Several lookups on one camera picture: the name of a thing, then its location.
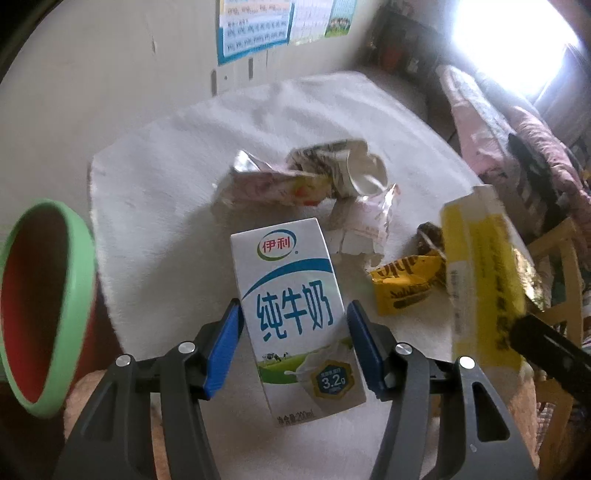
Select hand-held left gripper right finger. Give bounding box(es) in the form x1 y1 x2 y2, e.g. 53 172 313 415
346 300 539 480

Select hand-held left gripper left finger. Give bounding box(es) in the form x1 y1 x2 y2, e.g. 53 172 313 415
53 299 245 480

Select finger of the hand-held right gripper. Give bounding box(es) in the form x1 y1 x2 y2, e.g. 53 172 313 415
508 316 591 409

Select yellow snack wrapper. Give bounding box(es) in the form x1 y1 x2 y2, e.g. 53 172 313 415
369 253 448 317

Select white milk carton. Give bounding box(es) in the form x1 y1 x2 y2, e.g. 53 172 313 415
230 217 368 428

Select yellow drink carton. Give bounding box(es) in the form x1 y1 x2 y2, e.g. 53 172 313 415
438 185 539 374

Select dark brown wrapper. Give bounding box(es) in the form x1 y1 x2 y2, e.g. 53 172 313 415
416 222 448 256

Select white red wrapper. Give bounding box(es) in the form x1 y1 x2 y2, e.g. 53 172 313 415
329 184 402 271

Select pink wrapper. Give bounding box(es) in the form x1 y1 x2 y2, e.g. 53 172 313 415
213 150 334 217

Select paper cup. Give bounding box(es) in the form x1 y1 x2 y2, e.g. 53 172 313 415
288 138 389 200

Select green rimmed red bin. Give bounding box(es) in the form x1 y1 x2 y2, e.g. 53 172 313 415
0 198 99 418

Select wooden chair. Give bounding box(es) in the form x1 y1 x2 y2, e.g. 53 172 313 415
524 217 589 480

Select tan plush cover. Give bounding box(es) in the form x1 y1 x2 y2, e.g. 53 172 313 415
62 367 541 480

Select white towel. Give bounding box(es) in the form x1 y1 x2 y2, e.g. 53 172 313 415
88 71 536 480

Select black clothes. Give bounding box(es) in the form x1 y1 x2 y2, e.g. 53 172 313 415
507 133 571 227

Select pink quilt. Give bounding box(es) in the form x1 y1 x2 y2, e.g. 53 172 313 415
505 105 591 204

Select bed with plaid sheet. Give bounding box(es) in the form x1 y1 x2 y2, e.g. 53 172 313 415
436 65 591 222

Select bright window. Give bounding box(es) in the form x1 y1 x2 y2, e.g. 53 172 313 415
450 0 578 112

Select dark metal shelf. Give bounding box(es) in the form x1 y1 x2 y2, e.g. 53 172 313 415
365 4 446 81

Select blue bordered wall poster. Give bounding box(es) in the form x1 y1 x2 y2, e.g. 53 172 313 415
217 0 294 65

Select green chart wall poster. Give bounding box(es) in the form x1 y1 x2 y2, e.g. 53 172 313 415
323 0 354 38

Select white chart wall poster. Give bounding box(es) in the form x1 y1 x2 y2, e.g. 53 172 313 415
288 0 333 44

